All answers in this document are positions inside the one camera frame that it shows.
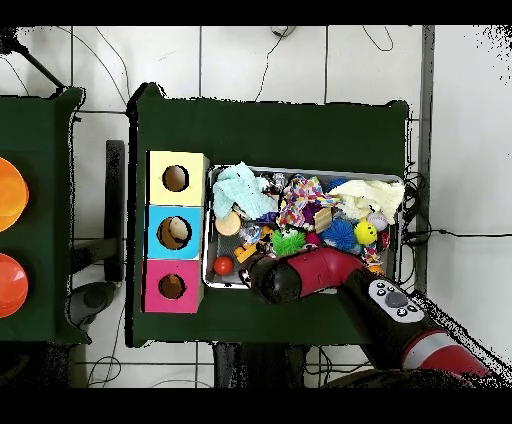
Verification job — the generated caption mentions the colourful polka dot cloth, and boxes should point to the colourful polka dot cloth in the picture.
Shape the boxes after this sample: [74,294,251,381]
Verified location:
[275,175,338,232]

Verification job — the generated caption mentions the mint green cloth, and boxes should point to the mint green cloth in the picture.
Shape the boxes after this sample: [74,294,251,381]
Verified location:
[211,162,280,222]

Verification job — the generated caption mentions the dark green table cloth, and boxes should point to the dark green table cloth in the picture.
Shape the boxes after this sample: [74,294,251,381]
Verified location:
[126,82,411,349]
[0,86,86,345]

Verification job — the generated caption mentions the green furry monster toy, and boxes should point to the green furry monster toy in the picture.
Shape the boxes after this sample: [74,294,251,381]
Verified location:
[271,228,308,257]

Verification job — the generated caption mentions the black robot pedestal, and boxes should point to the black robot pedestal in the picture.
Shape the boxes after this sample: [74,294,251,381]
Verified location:
[211,342,313,389]

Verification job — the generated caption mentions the wooden box with three holes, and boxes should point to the wooden box with three holes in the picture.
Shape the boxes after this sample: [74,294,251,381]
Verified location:
[143,150,211,315]

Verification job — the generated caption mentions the orange bowl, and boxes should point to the orange bowl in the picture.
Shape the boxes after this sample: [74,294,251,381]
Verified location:
[0,252,30,320]
[0,156,30,234]

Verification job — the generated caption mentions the black stand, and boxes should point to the black stand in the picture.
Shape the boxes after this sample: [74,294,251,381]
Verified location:
[103,139,128,283]

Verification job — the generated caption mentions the shallow clear mesh bin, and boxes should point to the shallow clear mesh bin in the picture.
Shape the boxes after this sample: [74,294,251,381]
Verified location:
[203,165,404,293]

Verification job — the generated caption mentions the orange flat plastic toy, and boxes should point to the orange flat plastic toy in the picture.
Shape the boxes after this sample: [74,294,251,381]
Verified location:
[233,242,261,265]

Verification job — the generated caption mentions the black cable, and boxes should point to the black cable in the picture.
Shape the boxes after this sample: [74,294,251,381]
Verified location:
[255,26,291,102]
[403,226,512,242]

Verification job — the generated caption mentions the blue spiky ball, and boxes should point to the blue spiky ball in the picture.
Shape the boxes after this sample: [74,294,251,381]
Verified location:
[322,219,359,251]

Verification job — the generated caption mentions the toy hamburger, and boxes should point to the toy hamburger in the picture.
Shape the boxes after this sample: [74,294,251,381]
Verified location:
[215,211,243,238]

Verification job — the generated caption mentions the red ball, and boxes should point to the red ball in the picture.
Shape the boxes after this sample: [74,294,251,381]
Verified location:
[213,255,236,277]

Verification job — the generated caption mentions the cream yellow cloth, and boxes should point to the cream yellow cloth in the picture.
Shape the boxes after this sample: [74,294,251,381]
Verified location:
[331,179,407,226]

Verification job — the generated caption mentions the large yellow ball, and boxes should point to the large yellow ball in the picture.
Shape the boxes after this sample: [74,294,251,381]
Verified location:
[354,219,379,247]

